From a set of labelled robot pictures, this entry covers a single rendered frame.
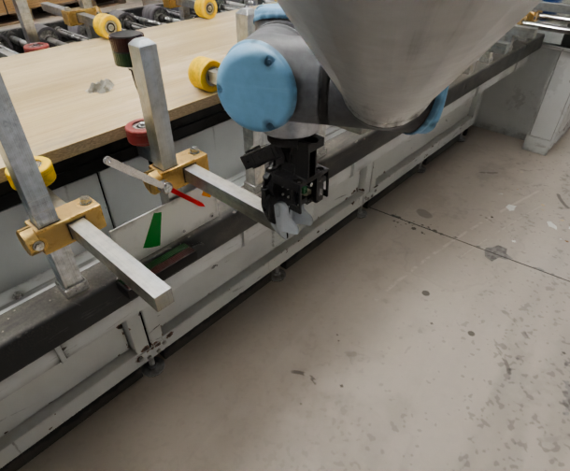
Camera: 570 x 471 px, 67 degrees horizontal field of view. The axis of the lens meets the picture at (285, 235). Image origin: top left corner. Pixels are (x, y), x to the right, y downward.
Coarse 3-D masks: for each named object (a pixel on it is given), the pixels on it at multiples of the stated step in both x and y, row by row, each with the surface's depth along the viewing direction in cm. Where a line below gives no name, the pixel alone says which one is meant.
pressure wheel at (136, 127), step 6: (138, 120) 97; (126, 126) 94; (132, 126) 94; (138, 126) 95; (144, 126) 95; (126, 132) 94; (132, 132) 92; (138, 132) 92; (144, 132) 92; (132, 138) 93; (138, 138) 93; (144, 138) 93; (132, 144) 95; (138, 144) 94; (144, 144) 94; (150, 162) 100
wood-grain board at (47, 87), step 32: (160, 32) 163; (192, 32) 163; (224, 32) 163; (0, 64) 131; (32, 64) 131; (64, 64) 131; (96, 64) 131; (160, 64) 131; (32, 96) 110; (64, 96) 110; (96, 96) 110; (128, 96) 110; (192, 96) 110; (32, 128) 95; (64, 128) 95; (96, 128) 95; (0, 160) 84
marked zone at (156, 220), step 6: (156, 216) 89; (150, 222) 89; (156, 222) 90; (150, 228) 89; (156, 228) 90; (150, 234) 90; (156, 234) 91; (150, 240) 91; (156, 240) 92; (144, 246) 90; (150, 246) 91; (156, 246) 92
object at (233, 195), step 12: (144, 156) 98; (192, 168) 89; (204, 168) 89; (192, 180) 89; (204, 180) 86; (216, 180) 85; (216, 192) 84; (228, 192) 82; (240, 192) 82; (228, 204) 83; (240, 204) 81; (252, 204) 79; (252, 216) 80; (264, 216) 77
